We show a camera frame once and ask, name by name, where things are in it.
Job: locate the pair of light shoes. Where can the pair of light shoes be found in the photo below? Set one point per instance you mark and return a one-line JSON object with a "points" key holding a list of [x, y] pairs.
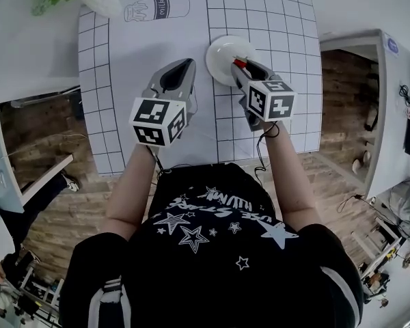
{"points": [[361, 161]]}

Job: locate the person's right forearm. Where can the person's right forearm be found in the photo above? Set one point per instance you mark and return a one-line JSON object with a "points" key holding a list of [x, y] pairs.
{"points": [[290, 183]]}

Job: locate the black star-print shirt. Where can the black star-print shirt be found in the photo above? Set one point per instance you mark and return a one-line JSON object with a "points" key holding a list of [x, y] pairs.
{"points": [[208, 268]]}

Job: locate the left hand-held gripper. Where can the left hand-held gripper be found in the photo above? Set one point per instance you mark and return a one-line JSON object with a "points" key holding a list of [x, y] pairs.
{"points": [[157, 116]]}

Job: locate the person's left forearm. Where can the person's left forearm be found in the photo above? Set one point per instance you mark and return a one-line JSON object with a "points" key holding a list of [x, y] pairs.
{"points": [[133, 190]]}

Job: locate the red strawberry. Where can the red strawberry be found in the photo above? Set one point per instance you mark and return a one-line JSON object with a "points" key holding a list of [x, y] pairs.
{"points": [[239, 61]]}

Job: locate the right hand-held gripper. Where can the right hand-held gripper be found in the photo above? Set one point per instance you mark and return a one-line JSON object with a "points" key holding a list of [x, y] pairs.
{"points": [[271, 101]]}

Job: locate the white desk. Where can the white desk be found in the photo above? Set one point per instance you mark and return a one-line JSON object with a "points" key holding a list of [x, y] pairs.
{"points": [[393, 115]]}

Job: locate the white side table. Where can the white side table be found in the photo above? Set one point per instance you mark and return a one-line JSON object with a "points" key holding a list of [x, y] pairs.
{"points": [[0, 162]]}

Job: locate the white round plate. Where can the white round plate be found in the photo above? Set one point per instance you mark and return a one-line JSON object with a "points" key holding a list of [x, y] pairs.
{"points": [[222, 58]]}

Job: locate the white grid-printed table mat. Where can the white grid-printed table mat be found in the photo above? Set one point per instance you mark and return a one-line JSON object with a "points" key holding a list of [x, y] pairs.
{"points": [[150, 46]]}

